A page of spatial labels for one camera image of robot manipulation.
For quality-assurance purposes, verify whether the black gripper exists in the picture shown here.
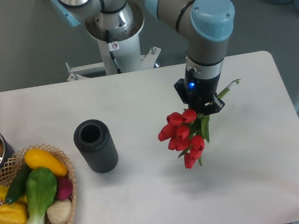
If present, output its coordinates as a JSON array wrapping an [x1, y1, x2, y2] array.
[[184, 68, 225, 115]]

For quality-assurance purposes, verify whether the black cable on pedestal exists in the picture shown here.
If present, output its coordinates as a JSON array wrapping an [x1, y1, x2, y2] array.
[[105, 28, 122, 76]]

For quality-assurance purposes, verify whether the purple red radish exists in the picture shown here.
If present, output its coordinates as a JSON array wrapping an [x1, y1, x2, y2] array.
[[57, 177, 73, 201]]

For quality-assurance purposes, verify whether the dark grey ribbed vase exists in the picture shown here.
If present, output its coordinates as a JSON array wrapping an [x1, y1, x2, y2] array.
[[73, 119, 119, 173]]

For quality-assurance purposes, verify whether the green bok choy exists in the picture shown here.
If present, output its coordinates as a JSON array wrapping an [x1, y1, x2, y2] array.
[[25, 167, 57, 224]]

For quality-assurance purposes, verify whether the white garlic bulb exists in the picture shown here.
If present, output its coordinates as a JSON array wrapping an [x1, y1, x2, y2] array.
[[47, 199, 72, 224]]

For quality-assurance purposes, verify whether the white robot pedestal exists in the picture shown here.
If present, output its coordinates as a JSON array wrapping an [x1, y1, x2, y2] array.
[[66, 0, 161, 81]]

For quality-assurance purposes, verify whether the yellow squash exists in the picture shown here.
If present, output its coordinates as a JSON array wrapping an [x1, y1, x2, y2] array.
[[24, 148, 68, 177]]

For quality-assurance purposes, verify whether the yellow bell pepper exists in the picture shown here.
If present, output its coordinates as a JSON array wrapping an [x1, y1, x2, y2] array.
[[0, 203, 28, 224]]

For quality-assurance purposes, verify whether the small yellow gourd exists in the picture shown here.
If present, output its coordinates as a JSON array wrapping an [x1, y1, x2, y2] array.
[[0, 185, 28, 205]]

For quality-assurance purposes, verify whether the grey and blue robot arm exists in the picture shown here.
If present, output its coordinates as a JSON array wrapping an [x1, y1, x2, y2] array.
[[51, 0, 235, 115]]

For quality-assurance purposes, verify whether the red tulip bouquet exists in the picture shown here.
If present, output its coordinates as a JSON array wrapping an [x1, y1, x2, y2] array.
[[152, 78, 250, 172]]

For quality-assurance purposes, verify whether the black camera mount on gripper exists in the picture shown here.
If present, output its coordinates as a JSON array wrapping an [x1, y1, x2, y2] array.
[[174, 78, 188, 104]]

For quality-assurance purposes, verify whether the dark green cucumber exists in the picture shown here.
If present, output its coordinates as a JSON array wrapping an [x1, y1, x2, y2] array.
[[5, 163, 32, 204]]

